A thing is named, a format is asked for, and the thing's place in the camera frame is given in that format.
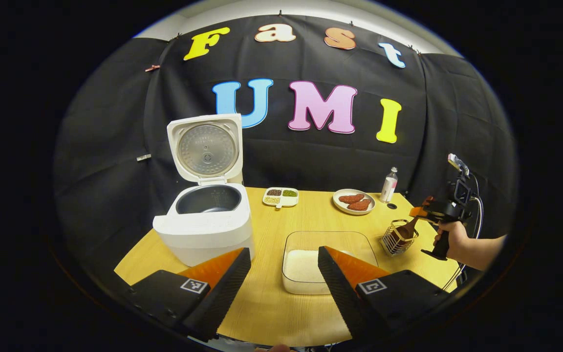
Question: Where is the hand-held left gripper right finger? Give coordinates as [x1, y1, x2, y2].
[318, 245, 451, 340]

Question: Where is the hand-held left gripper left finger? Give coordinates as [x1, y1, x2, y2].
[115, 247, 252, 343]

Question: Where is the metal wire chopstick holder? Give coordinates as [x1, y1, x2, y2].
[381, 220, 419, 257]

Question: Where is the white rice cooker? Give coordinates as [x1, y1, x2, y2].
[152, 113, 255, 267]

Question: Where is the clear bottle with pink label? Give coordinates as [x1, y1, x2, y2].
[380, 167, 399, 203]

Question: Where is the clear plastic container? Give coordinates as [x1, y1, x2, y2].
[281, 231, 379, 295]

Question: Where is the white round plate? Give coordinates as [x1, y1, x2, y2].
[333, 189, 376, 216]

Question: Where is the white divided bean dish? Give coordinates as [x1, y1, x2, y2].
[262, 187, 299, 209]

